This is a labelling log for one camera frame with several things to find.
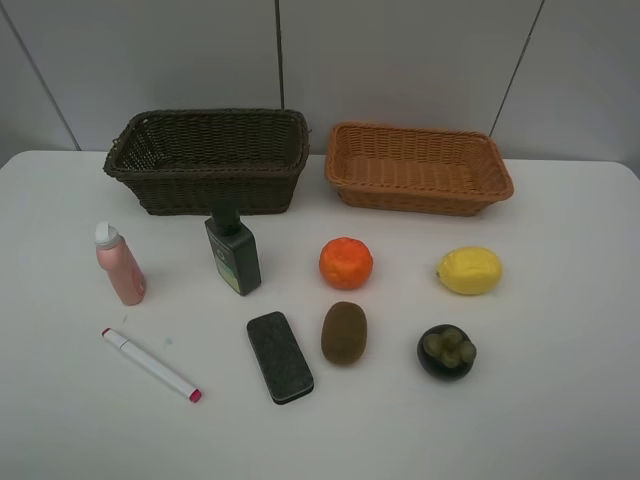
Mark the white marker pink caps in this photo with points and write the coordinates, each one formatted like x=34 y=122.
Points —
x=153 y=366

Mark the orange wicker basket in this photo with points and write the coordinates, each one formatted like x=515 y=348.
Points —
x=434 y=171

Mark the brown kiwi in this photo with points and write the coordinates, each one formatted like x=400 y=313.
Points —
x=344 y=333

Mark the yellow lemon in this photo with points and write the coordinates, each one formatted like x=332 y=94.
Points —
x=470 y=270

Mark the dark green ink bottle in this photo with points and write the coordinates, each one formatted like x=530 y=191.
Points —
x=234 y=249

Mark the pink bottle white cap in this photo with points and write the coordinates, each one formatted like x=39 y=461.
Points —
x=116 y=259

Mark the orange mandarin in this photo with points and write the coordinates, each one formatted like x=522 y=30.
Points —
x=346 y=263

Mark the dark brown wicker basket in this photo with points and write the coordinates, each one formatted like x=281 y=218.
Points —
x=183 y=162

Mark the grey felt board eraser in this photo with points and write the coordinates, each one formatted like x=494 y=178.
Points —
x=284 y=368

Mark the dark mangosteen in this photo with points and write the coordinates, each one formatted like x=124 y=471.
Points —
x=446 y=352

